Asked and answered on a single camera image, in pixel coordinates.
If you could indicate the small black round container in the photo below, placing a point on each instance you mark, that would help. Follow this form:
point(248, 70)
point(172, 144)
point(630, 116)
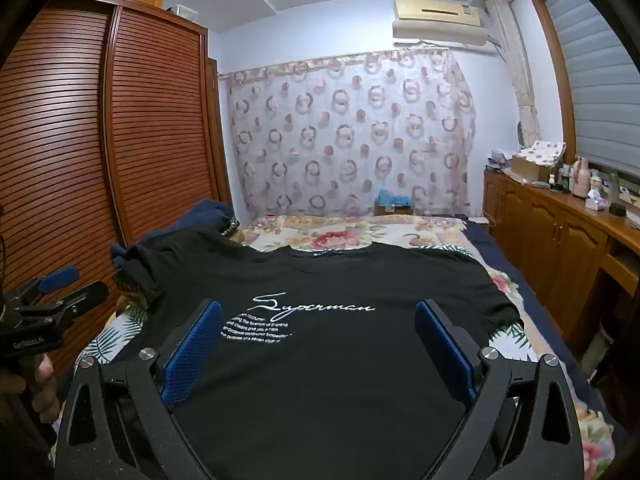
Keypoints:
point(619, 210)

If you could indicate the navy folded garment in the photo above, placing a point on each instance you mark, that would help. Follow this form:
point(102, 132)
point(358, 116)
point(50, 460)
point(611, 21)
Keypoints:
point(200, 215)

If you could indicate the white floral cloth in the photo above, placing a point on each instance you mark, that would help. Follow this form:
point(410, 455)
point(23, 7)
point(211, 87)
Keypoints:
point(542, 150)

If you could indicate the open cardboard box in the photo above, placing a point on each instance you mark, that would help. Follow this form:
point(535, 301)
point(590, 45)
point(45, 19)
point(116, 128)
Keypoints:
point(527, 169)

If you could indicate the blue plastic bag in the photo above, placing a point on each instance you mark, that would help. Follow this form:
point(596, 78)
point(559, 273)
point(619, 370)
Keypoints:
point(394, 196)

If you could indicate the black printed t-shirt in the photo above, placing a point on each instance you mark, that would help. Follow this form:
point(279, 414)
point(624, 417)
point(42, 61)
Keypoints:
point(320, 370)

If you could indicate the green bottle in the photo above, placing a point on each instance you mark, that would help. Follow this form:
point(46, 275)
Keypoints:
point(613, 187)

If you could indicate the beige wall air conditioner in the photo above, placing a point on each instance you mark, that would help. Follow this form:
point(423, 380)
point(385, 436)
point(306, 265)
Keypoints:
point(435, 17)

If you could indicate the lilac pouch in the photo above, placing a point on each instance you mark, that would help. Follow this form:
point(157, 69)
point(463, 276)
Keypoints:
point(497, 160)

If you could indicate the wooden sideboard cabinet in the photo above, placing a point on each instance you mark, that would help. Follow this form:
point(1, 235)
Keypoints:
point(550, 230)

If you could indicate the circle-patterned sheer curtain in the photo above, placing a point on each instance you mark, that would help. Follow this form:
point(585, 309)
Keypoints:
point(350, 135)

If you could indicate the wooden window frame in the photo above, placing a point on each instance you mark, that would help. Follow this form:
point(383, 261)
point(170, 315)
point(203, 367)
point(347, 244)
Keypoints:
point(550, 70)

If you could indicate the white power adapter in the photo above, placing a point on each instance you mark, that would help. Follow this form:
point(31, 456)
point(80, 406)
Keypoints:
point(480, 219)

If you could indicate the clear plastic box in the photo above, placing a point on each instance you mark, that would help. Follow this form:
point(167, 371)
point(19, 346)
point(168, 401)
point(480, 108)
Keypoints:
point(181, 10)

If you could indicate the beige side curtain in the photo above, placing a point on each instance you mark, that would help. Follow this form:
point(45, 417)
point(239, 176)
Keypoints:
point(520, 75)

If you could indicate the person's left hand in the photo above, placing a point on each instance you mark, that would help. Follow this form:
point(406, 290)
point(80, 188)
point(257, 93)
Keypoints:
point(44, 377)

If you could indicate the navy bed sheet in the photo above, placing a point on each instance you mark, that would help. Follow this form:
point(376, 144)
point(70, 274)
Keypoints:
point(505, 260)

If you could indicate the small white fan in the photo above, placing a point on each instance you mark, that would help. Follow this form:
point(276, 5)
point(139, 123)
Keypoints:
point(521, 135)

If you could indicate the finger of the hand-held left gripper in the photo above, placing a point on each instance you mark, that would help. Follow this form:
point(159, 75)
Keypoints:
point(87, 292)
point(60, 277)

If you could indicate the green leaf-print blanket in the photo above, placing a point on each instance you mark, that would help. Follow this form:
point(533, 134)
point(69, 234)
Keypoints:
point(107, 340)

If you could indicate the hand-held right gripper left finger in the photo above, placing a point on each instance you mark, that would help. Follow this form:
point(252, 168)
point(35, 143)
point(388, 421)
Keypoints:
point(192, 355)

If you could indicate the dark cosmetic bottle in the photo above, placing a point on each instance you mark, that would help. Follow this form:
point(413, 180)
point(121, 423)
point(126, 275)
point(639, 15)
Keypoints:
point(566, 180)

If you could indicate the wooden louvred wardrobe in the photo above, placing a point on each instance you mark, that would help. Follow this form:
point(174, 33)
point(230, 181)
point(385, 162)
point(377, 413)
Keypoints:
point(160, 135)

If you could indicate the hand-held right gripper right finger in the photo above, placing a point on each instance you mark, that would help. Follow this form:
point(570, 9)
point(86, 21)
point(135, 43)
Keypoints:
point(445, 355)

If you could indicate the small cardboard box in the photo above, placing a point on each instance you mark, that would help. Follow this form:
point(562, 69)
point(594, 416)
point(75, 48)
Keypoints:
point(394, 210)

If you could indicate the pink thermos jug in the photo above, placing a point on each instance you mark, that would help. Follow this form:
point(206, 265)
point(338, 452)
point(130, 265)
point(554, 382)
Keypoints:
point(580, 177)

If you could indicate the pink tissue box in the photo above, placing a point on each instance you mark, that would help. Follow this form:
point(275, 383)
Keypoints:
point(596, 202)

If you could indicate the grey window blind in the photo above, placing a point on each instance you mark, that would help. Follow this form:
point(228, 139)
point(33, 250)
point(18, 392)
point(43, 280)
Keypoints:
point(595, 85)

